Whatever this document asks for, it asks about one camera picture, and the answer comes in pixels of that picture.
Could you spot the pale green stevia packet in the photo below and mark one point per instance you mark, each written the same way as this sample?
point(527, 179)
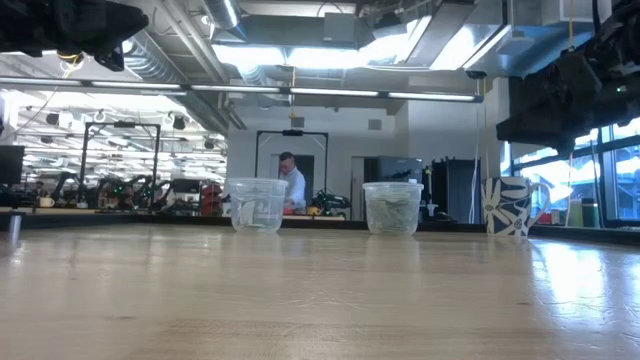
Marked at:
point(382, 210)
point(392, 227)
point(404, 215)

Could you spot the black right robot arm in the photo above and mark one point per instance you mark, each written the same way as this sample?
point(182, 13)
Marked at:
point(622, 45)

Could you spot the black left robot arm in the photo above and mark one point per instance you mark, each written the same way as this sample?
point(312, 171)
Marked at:
point(20, 25)

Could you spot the blue white floral mug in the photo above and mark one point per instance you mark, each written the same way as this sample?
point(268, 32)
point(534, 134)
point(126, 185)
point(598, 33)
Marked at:
point(507, 207)

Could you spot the pale green bottle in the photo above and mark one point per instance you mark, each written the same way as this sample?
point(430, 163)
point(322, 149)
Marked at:
point(575, 215)

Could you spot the red cup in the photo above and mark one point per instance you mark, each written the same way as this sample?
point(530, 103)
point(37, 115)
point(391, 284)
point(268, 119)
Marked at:
point(544, 218)

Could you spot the dark green bottle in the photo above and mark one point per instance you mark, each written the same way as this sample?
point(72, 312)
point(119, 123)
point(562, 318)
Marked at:
point(590, 214)

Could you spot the black cabinet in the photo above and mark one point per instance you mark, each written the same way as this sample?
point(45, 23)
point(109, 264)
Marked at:
point(457, 192)

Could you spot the black ceiling speaker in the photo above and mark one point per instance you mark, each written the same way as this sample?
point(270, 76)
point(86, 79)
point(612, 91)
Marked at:
point(179, 122)

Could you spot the dark grey box device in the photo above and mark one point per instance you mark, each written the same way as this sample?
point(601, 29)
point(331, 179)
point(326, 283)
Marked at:
point(400, 167)

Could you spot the black monitor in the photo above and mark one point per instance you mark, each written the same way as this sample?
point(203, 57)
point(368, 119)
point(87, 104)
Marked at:
point(11, 165)

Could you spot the person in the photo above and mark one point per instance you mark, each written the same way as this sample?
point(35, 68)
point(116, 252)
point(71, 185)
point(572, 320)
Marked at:
point(295, 187)
point(39, 190)

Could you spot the clear plastic cup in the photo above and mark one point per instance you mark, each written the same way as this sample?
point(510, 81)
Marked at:
point(392, 192)
point(257, 187)

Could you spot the cream background mug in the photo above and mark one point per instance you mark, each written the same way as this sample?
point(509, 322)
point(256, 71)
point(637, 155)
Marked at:
point(46, 202)

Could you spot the red tool chest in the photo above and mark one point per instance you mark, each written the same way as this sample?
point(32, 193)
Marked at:
point(212, 200)

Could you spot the long ceiling light bar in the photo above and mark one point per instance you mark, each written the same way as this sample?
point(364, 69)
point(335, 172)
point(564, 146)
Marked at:
point(325, 92)

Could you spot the black background robot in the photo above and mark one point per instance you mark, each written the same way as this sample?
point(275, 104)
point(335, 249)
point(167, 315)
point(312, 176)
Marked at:
point(330, 202)

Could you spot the black security camera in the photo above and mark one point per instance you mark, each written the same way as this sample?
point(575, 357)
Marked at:
point(475, 74)

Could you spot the black gantry frame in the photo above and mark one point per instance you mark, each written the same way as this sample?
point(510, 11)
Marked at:
point(292, 132)
point(122, 124)

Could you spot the silver round ventilation duct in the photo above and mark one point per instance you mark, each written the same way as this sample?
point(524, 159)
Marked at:
point(222, 15)

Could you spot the grey wall vent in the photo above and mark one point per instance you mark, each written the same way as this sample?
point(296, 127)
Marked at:
point(374, 124)
point(297, 122)

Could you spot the silver metal post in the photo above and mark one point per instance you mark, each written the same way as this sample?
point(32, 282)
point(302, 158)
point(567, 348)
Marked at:
point(15, 225)

